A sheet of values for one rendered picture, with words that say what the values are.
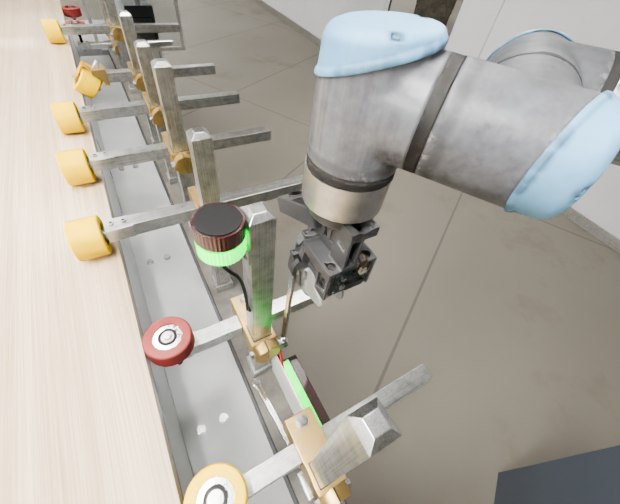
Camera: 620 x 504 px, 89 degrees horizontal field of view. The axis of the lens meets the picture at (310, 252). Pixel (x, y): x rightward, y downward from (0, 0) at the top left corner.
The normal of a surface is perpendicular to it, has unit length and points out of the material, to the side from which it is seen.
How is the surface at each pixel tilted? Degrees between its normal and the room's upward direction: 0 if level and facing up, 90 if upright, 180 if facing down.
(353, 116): 91
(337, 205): 90
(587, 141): 50
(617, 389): 0
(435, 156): 101
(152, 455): 0
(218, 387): 0
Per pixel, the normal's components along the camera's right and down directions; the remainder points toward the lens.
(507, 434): 0.11, -0.65
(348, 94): -0.50, 0.61
